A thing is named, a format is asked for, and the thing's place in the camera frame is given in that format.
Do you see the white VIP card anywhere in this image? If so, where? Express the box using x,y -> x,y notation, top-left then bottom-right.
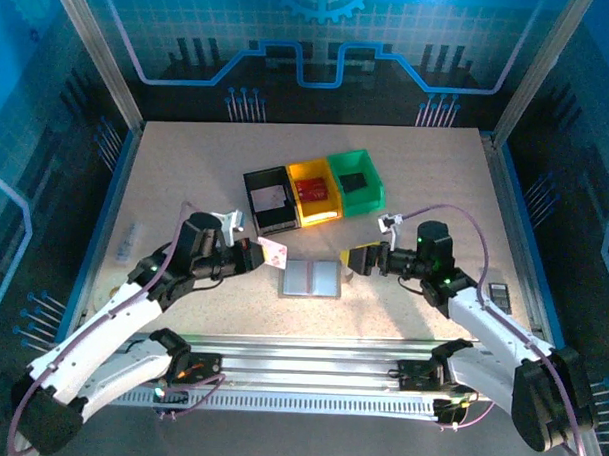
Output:
256,235 -> 290,270

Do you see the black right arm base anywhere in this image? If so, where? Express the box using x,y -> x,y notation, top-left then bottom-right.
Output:
395,358 -> 461,394

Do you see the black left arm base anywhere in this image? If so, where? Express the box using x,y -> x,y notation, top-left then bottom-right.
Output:
131,349 -> 225,386

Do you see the white card in bin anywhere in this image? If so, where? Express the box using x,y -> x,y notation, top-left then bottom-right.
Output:
248,183 -> 291,213

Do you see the black card in bin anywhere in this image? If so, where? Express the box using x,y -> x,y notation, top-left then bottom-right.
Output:
338,171 -> 370,194

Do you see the black card with label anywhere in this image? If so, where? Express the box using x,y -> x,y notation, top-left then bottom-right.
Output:
486,281 -> 510,314

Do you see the red card in bin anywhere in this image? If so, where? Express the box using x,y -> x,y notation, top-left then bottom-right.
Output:
294,177 -> 332,201

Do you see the green plastic bin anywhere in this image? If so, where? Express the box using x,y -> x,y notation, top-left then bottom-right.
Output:
324,147 -> 388,220

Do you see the black plastic bin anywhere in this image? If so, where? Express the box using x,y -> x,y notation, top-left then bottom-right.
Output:
240,165 -> 304,238

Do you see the yellow plastic bin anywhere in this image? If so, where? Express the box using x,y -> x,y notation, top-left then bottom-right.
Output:
283,156 -> 346,231

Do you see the clear plastic tube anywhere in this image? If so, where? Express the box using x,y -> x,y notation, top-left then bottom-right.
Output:
115,221 -> 146,263

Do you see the aluminium side rail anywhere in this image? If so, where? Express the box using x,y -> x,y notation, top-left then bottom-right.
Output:
474,133 -> 559,358

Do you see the aluminium mounting rail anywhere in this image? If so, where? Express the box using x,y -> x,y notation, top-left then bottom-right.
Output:
38,326 -> 557,398

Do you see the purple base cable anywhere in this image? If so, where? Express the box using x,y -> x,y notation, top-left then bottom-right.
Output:
439,397 -> 496,434
130,364 -> 227,424

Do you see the slotted grey cable duct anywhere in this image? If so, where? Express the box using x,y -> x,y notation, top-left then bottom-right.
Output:
56,382 -> 445,420

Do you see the aluminium frame post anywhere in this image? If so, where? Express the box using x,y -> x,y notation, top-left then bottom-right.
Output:
41,0 -> 149,133
491,0 -> 594,149

